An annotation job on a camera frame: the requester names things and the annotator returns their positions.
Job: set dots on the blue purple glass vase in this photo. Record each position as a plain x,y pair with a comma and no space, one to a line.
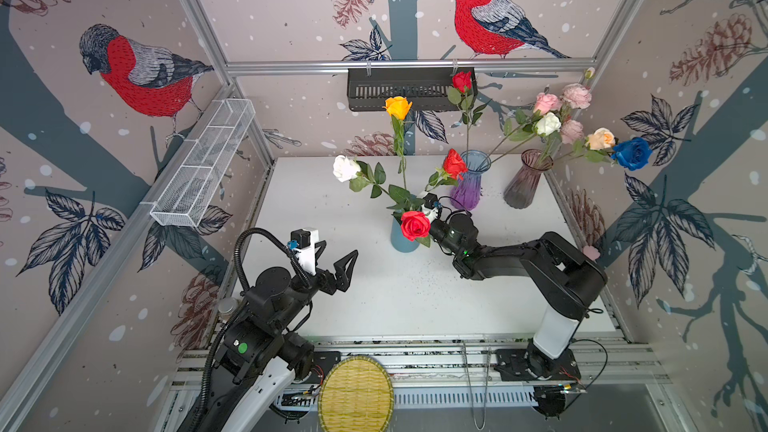
466,195

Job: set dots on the black hanging wire basket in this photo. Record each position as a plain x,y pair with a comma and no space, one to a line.
425,88

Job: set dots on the dark red rose flower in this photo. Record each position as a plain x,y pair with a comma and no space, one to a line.
461,94

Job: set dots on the orange rose flower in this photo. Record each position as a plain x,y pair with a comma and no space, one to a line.
398,108

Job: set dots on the cream peach rose stem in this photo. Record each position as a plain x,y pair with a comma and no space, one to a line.
596,147

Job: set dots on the smoky pink glass vase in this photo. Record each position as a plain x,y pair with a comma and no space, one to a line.
520,192

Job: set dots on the white rose flower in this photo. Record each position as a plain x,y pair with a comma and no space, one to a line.
523,129
359,176

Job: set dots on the yellow woven round mat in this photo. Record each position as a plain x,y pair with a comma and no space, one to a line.
356,396

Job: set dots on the white mesh wall shelf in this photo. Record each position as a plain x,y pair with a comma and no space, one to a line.
189,193

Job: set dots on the pink silicone spatula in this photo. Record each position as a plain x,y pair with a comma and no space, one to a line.
591,253

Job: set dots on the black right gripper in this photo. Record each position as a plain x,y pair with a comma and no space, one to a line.
424,204

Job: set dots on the pink rose flower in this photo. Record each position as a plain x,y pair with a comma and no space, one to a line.
545,102

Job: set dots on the pink carnation flower stem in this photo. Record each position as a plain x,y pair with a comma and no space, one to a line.
571,131

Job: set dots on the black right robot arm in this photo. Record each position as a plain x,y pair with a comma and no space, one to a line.
565,277

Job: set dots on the blue rose flower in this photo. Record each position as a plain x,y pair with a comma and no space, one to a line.
633,154

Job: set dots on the teal ceramic vase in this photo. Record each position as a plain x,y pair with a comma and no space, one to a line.
399,242

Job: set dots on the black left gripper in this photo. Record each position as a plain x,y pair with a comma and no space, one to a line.
342,280

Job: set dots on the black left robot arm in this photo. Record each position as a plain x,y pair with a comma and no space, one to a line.
259,351

